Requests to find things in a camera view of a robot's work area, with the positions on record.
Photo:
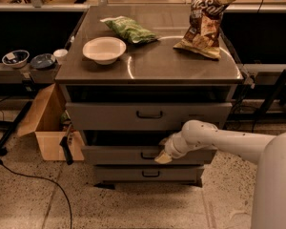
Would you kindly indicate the black tool in box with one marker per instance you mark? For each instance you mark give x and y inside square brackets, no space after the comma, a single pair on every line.
[65,146]

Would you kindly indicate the grey top drawer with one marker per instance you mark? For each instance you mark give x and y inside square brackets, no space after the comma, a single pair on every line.
[144,116]

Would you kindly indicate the grey bottom drawer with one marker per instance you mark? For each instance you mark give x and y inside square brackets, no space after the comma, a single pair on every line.
[148,173]

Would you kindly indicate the white blue-rimmed bowl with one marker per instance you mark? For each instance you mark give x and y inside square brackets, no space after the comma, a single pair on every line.
[16,59]

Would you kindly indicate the dark blue bowl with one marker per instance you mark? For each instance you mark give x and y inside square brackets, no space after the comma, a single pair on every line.
[43,61]

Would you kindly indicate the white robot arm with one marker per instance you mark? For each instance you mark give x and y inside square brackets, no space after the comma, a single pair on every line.
[268,152]

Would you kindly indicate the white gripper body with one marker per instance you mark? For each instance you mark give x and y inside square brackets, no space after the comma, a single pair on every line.
[170,147]

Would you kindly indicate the black stand right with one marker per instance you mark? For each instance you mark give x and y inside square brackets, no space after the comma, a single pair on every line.
[262,111]

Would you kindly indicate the grey drawer cabinet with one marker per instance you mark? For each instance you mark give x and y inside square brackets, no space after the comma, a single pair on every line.
[152,73]

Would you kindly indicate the black pole on floor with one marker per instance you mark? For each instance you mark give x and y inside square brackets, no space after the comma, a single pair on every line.
[9,127]

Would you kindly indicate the cardboard box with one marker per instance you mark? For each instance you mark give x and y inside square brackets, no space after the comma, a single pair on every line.
[43,120]

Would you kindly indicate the brown chip bag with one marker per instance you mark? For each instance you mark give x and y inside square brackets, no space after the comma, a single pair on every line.
[203,34]

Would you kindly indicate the grey drawer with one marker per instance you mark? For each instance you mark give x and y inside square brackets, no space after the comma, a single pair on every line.
[148,173]
[141,155]
[144,116]

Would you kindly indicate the small white cup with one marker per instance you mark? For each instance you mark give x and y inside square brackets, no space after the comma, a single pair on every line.
[60,55]

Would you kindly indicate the green chip bag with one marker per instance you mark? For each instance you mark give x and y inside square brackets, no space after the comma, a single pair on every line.
[129,30]

